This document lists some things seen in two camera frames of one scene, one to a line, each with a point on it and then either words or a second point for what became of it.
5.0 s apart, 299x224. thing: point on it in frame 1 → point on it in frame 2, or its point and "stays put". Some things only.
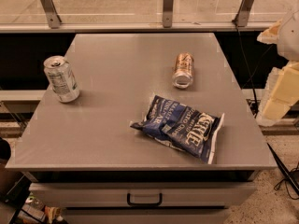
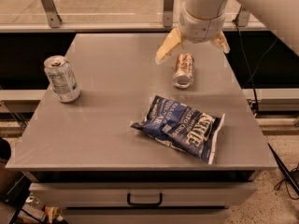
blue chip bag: x=181 y=128 stays put
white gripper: x=290 y=37 → x=202 y=27
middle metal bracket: x=167 y=7 stays put
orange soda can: x=183 y=70 stays put
